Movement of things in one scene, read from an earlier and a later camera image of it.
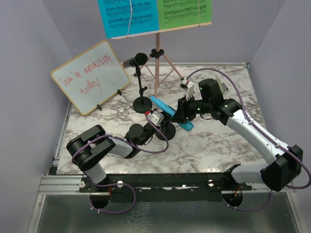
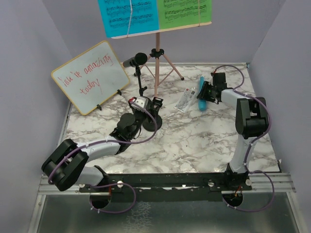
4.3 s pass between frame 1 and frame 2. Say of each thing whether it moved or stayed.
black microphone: stayed
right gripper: moved
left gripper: moved
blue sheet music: stayed
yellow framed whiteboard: stayed
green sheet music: stayed
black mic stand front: moved
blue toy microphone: moved
